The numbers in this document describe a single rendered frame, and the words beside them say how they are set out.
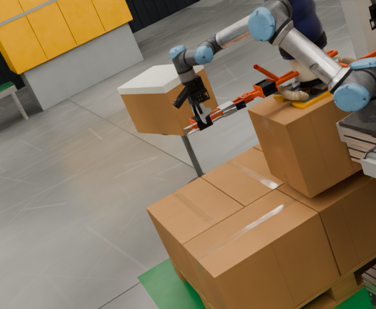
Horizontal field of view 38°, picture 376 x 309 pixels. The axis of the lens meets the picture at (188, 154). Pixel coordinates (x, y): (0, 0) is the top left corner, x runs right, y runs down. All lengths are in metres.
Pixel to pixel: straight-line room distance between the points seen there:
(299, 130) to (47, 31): 7.41
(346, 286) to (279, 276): 0.42
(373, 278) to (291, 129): 0.80
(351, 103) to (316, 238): 0.89
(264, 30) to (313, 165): 0.80
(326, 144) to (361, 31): 1.65
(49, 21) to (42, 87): 1.11
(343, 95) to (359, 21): 2.08
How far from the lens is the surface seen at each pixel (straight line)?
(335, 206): 2.77
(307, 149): 2.60
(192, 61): 2.39
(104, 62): 9.88
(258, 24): 2.11
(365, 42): 4.18
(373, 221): 2.96
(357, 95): 2.07
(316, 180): 2.67
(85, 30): 9.73
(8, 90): 9.55
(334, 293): 2.98
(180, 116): 3.98
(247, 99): 2.59
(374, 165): 2.16
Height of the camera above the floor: 2.00
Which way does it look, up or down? 22 degrees down
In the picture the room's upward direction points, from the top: 23 degrees counter-clockwise
